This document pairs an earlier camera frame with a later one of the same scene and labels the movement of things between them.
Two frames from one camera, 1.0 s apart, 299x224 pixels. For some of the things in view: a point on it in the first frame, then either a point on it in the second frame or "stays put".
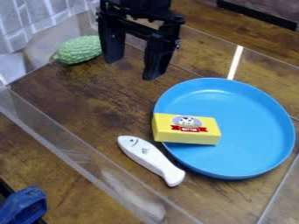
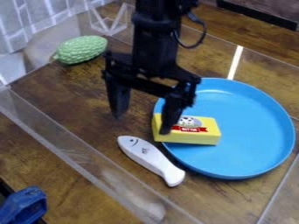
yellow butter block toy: x=176 y=128 stays put
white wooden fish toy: x=152 y=159 stays put
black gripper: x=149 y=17 → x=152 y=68
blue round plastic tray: x=257 y=125 stays put
